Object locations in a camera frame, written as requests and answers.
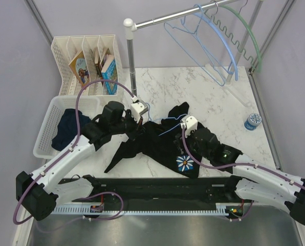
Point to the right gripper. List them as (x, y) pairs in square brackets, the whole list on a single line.
[(178, 141)]

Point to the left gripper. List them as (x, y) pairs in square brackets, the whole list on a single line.
[(137, 128)]

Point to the black t-shirt with daisy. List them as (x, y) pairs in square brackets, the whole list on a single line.
[(167, 150)]

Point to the light blue wire hanger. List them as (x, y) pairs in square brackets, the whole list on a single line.
[(162, 126)]

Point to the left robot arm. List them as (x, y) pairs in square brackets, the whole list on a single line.
[(41, 191)]

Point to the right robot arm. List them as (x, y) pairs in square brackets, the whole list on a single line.
[(249, 179)]

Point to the blue plastic curved hanger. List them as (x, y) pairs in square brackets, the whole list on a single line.
[(232, 69)]

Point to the green plastic curved hanger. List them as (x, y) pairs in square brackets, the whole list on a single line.
[(256, 63)]

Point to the blue illustrated book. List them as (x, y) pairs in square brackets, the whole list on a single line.
[(109, 72)]

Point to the blue round container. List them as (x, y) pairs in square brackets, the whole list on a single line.
[(253, 121)]

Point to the navy blue cloth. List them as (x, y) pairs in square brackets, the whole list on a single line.
[(66, 130)]

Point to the dark thin book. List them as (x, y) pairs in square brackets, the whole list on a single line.
[(98, 62)]

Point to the orange illustrated book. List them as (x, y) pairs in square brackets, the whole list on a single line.
[(79, 67)]

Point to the metal clothes rack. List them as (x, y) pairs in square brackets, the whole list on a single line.
[(130, 27)]

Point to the white file organizer rack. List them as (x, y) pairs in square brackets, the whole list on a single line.
[(65, 48)]

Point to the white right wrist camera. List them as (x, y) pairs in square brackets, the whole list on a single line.
[(189, 123)]

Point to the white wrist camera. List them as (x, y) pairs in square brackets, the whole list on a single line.
[(189, 123), (138, 108)]

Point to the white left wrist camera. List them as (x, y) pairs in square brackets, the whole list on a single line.
[(138, 108)]

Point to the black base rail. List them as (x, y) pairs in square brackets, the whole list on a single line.
[(210, 190)]

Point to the white slotted cable duct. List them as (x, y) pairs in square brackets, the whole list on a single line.
[(149, 208)]

